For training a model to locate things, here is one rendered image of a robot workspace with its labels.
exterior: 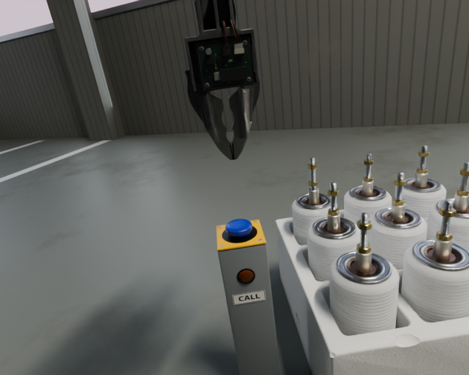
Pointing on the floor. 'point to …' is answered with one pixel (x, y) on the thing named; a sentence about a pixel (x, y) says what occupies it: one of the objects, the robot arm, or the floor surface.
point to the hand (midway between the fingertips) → (231, 148)
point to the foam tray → (397, 340)
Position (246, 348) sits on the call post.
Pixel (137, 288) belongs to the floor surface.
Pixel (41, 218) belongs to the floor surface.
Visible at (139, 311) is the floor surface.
